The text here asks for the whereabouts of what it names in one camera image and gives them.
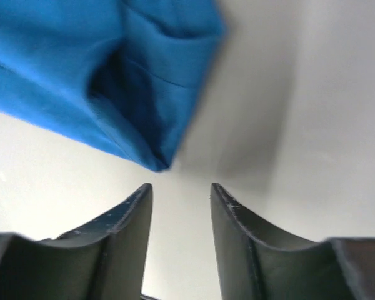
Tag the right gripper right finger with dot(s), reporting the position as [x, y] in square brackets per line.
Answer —
[258, 260]

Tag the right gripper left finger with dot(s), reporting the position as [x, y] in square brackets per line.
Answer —
[101, 259]

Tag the blue t shirt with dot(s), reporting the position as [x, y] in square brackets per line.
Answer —
[121, 76]

